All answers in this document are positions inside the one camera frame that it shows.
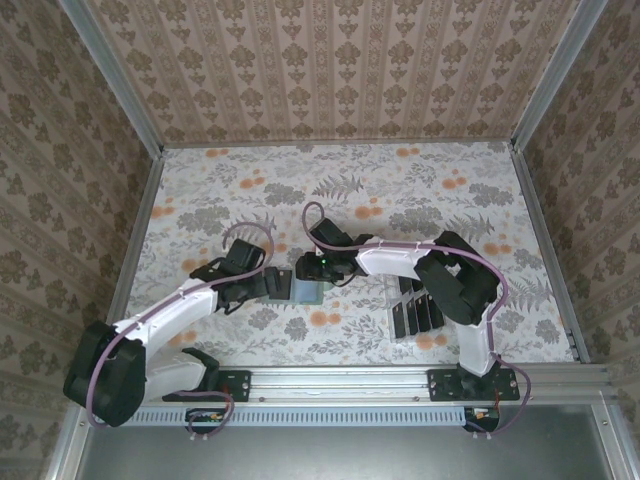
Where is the green card holder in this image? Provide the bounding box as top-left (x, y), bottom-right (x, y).
top-left (269, 269), bottom-right (327, 306)

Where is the clear plastic card tray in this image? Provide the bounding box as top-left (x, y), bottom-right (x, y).
top-left (384, 273), bottom-right (446, 344)

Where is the floral paper table cover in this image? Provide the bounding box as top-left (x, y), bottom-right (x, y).
top-left (97, 141), bottom-right (584, 366)

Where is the black connector box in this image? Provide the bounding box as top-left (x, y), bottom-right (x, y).
top-left (463, 407), bottom-right (501, 431)
top-left (185, 407), bottom-right (227, 427)

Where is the grey metal panel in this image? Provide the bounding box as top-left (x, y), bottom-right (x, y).
top-left (74, 424), bottom-right (616, 480)

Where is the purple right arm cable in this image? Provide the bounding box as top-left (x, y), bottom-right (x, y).
top-left (302, 201), bottom-right (532, 442)

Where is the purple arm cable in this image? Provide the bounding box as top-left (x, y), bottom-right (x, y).
top-left (302, 201), bottom-right (532, 442)
top-left (84, 222), bottom-right (277, 444)

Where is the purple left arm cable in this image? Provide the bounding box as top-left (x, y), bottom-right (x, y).
top-left (84, 222), bottom-right (277, 444)

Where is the thin aluminium table edge rail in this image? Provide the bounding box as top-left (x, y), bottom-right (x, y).
top-left (160, 139), bottom-right (516, 150)

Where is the long aluminium mounting rail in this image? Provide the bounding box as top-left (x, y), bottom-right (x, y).
top-left (74, 364), bottom-right (614, 405)

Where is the white slotted cable duct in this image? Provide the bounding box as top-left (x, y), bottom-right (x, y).
top-left (92, 406), bottom-right (501, 430)

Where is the aluminium frame post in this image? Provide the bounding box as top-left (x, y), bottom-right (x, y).
top-left (510, 0), bottom-right (610, 151)
top-left (55, 0), bottom-right (166, 159)

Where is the aluminium panel frame profile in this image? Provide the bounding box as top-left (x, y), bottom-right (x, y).
top-left (42, 399), bottom-right (96, 480)
top-left (589, 402), bottom-right (636, 480)

